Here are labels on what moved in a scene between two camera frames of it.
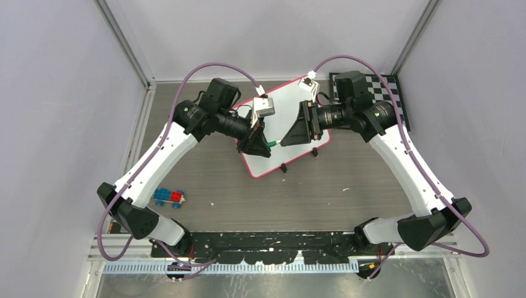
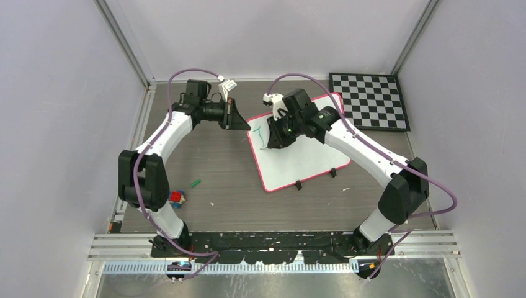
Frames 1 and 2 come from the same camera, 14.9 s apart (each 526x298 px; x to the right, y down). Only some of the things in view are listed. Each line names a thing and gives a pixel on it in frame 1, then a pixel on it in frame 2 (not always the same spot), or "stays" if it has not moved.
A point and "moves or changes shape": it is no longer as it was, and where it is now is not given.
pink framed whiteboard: x=275 y=126 moves or changes shape
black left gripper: x=254 y=141 → x=232 y=118
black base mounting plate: x=265 y=247 stays
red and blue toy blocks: x=162 y=195 stays
